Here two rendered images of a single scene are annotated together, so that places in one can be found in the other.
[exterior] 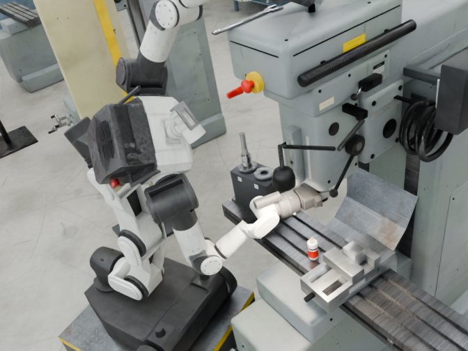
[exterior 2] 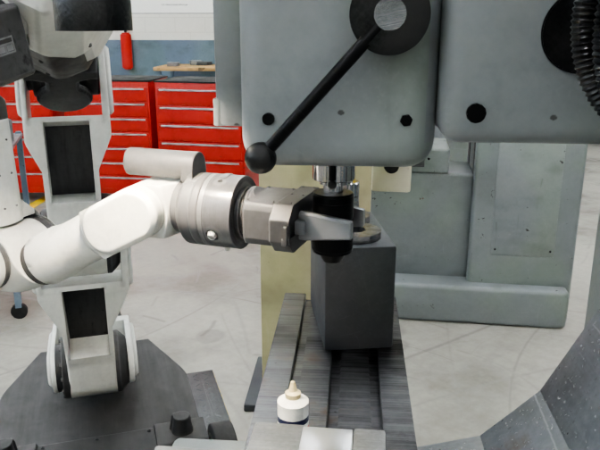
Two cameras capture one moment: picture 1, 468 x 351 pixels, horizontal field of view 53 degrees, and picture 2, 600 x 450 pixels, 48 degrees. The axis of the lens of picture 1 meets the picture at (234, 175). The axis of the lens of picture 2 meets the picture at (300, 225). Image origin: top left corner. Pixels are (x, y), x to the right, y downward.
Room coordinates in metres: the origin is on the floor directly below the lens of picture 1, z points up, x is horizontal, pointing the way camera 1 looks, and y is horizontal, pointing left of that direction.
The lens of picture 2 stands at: (0.69, -0.70, 1.45)
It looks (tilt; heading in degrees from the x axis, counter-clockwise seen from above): 17 degrees down; 35
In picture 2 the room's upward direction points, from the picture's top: straight up
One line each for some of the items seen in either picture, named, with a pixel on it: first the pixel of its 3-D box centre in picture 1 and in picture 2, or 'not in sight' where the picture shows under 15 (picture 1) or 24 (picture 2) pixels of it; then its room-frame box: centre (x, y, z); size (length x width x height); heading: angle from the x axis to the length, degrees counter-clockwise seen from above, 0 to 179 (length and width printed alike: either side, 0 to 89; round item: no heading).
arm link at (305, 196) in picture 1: (299, 199); (259, 215); (1.29, -0.22, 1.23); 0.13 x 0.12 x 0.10; 15
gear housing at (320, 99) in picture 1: (324, 73); not in sight; (1.34, -0.34, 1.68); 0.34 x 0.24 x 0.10; 120
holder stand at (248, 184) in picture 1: (258, 186); (349, 273); (1.70, -0.10, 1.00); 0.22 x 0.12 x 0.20; 40
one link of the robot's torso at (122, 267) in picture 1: (136, 275); (93, 354); (1.62, 0.56, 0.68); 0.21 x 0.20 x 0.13; 52
